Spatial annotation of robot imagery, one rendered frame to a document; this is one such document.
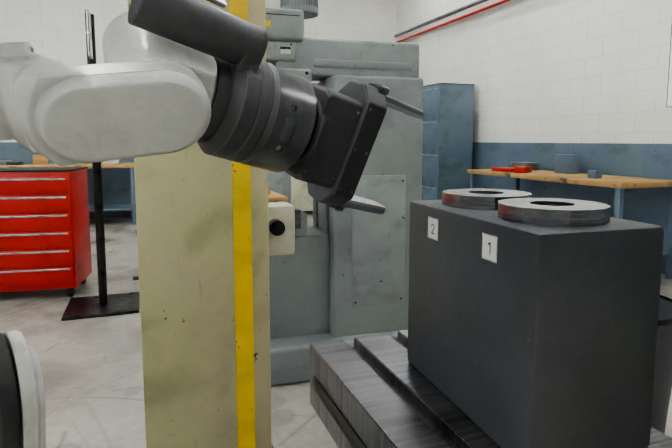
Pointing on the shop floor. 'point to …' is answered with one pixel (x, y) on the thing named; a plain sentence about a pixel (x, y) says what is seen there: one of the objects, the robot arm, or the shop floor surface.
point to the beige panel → (205, 265)
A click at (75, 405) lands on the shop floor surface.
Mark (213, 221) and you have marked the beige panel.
